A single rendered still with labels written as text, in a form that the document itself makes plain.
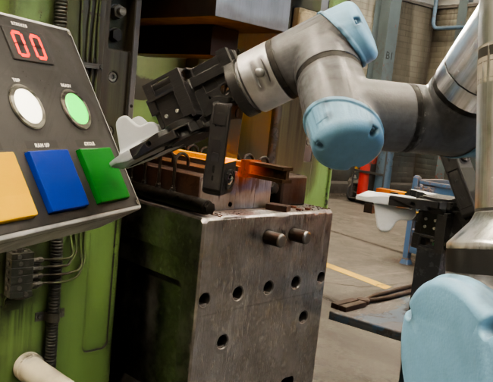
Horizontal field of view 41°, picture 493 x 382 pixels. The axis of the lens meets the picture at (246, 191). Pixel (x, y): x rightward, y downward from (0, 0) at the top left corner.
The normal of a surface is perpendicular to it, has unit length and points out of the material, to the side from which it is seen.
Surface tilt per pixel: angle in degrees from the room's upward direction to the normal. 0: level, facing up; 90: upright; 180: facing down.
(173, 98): 90
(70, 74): 60
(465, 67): 106
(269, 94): 125
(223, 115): 92
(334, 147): 134
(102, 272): 90
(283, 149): 90
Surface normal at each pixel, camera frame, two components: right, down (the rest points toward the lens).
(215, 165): -0.33, 0.13
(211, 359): 0.71, 0.16
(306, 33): -0.55, -0.44
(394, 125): 0.21, 0.40
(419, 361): -0.96, 0.07
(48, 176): 0.87, -0.37
